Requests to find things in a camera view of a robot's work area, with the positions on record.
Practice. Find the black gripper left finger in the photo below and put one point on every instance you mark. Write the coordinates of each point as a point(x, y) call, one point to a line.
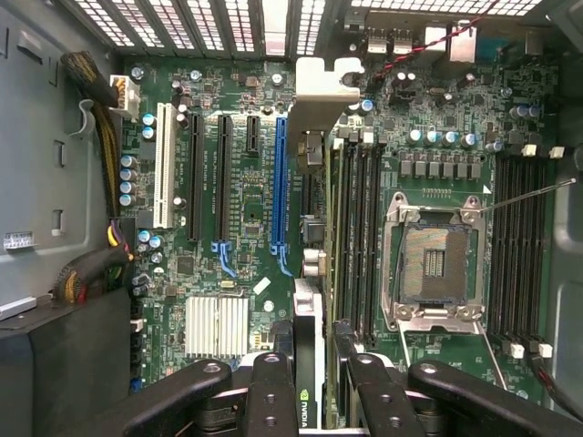
point(273, 400)

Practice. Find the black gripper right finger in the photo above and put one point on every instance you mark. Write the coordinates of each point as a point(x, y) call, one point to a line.
point(378, 400)

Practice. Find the silver finned heat sink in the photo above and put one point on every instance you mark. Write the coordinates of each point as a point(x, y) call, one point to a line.
point(216, 325)

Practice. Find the metal socket cover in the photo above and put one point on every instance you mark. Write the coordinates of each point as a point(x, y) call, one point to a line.
point(437, 323)

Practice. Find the CPU socket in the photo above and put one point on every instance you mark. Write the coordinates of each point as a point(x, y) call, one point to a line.
point(437, 264)

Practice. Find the black RAM slot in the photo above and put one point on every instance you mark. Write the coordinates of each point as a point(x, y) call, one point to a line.
point(513, 246)
point(350, 227)
point(539, 246)
point(500, 246)
point(364, 227)
point(376, 227)
point(526, 246)

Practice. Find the black plastic shroud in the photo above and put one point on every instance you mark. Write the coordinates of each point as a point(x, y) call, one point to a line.
point(68, 364)

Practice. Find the green motherboard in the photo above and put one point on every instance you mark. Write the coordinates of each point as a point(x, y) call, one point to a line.
point(255, 191)

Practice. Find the blue expansion slot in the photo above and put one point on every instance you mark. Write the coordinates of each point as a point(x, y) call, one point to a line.
point(279, 182)

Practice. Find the open grey PC case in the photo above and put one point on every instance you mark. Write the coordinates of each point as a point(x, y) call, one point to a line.
point(569, 255)

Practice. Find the white expansion slot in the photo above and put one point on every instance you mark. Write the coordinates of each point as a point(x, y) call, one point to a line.
point(165, 173)

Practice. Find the thin metal locking lever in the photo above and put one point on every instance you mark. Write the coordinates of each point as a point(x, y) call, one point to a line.
point(528, 196)

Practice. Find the short black expansion slot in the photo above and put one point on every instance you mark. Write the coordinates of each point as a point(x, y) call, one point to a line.
point(253, 134)

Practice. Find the grey metal power supply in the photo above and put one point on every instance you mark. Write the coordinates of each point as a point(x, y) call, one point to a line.
point(41, 159)

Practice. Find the white power connector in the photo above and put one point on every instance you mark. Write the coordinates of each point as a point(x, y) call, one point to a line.
point(129, 98)

